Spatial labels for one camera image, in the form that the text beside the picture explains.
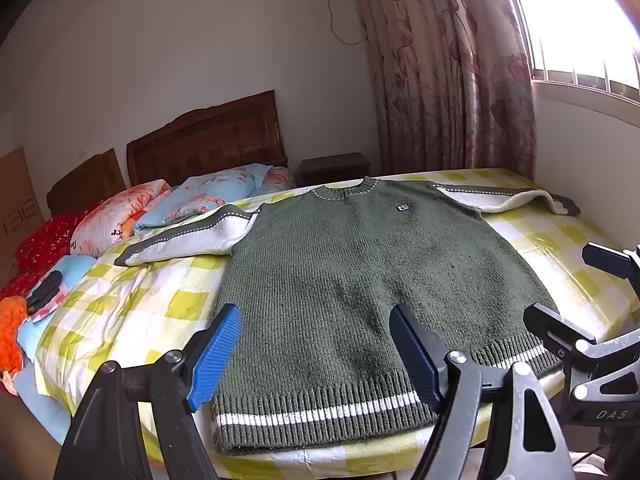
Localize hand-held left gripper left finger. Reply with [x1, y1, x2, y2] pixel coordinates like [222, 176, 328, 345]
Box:
[52, 303, 243, 480]

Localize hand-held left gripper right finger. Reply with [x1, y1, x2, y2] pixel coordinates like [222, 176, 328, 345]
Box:
[389, 303, 576, 480]

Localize small wooden headboard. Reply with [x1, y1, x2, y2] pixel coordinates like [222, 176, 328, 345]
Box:
[46, 148, 127, 217]

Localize pink floral curtain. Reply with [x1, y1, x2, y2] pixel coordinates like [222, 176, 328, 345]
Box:
[345, 0, 538, 181]

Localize blue floral quilt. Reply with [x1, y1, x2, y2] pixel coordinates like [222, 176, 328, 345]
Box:
[134, 162, 281, 233]

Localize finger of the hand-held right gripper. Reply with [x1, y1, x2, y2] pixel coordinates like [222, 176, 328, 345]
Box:
[582, 242, 640, 281]
[522, 302, 598, 376]

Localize bed with checkered sheet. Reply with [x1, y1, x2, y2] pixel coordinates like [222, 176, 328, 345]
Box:
[15, 167, 640, 480]

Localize barred window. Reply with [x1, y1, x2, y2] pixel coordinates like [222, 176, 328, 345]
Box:
[492, 0, 640, 101]

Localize orange cloth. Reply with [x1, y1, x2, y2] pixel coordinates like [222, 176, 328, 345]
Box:
[0, 296, 28, 391]

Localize green knit sweater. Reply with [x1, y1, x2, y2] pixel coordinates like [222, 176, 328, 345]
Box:
[114, 176, 582, 457]

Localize black object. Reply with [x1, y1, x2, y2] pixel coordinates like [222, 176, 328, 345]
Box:
[26, 270, 63, 317]

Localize dark wooden nightstand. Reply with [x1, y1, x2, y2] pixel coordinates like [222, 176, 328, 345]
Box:
[299, 152, 372, 187]

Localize red blanket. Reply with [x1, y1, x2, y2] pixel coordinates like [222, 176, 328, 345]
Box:
[0, 210, 101, 301]

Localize light blue cloth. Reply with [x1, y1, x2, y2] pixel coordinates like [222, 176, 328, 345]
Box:
[15, 255, 96, 361]

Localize large wooden headboard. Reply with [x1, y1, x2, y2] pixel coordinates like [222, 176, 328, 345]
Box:
[126, 90, 290, 188]

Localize cardboard box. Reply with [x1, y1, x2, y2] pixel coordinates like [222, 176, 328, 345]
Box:
[0, 147, 46, 286]

